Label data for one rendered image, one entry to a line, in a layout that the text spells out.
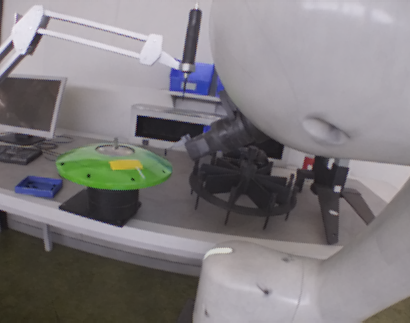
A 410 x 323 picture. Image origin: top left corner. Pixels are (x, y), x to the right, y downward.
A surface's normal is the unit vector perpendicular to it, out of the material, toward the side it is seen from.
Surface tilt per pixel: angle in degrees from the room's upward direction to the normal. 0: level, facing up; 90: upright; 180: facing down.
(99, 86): 90
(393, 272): 116
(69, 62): 90
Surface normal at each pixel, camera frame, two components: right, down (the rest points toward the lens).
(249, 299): -0.15, 0.21
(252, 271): 0.13, -0.83
